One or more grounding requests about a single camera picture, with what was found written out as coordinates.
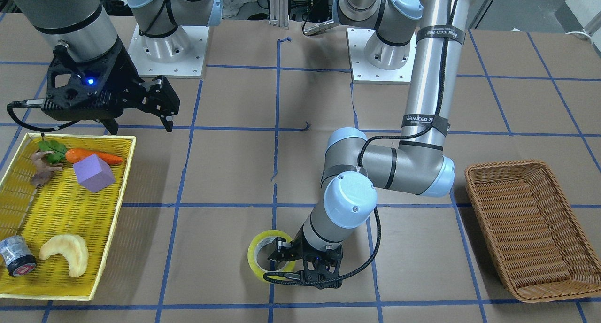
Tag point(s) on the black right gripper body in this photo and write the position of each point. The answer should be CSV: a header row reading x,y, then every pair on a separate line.
x,y
126,77

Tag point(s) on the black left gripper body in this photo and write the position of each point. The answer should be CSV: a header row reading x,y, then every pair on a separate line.
x,y
300,250

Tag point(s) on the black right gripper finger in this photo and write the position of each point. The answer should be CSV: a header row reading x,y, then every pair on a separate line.
x,y
111,125
168,123

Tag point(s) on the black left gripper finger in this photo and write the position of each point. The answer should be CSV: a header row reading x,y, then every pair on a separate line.
x,y
273,266

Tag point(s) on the yellow packing tape roll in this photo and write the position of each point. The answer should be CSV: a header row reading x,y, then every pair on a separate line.
x,y
260,248

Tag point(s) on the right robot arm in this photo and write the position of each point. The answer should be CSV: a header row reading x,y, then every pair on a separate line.
x,y
89,33

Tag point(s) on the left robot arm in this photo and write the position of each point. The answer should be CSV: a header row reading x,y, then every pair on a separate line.
x,y
342,234

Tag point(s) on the purple foam block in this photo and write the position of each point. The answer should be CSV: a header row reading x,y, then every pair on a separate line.
x,y
93,173

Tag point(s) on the brown toy figure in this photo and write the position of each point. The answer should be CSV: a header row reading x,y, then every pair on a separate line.
x,y
49,158

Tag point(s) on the yellow plastic tray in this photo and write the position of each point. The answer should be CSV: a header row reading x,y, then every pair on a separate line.
x,y
61,207

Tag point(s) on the pale bread piece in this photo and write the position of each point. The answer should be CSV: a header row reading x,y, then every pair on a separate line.
x,y
72,247

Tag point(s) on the small labelled can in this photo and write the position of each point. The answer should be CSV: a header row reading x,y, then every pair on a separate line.
x,y
17,256

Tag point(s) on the brown wicker basket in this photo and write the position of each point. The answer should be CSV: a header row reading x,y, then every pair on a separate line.
x,y
535,241

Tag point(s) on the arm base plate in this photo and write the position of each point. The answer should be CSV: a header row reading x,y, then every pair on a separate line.
x,y
181,55
374,62

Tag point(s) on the aluminium frame post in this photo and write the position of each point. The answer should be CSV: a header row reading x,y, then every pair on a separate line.
x,y
279,11

